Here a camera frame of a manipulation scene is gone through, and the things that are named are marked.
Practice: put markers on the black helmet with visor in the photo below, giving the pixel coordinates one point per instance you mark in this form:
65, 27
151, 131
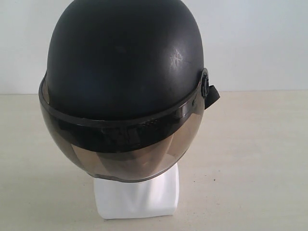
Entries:
125, 88

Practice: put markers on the white mannequin head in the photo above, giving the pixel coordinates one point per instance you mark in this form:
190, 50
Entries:
152, 198

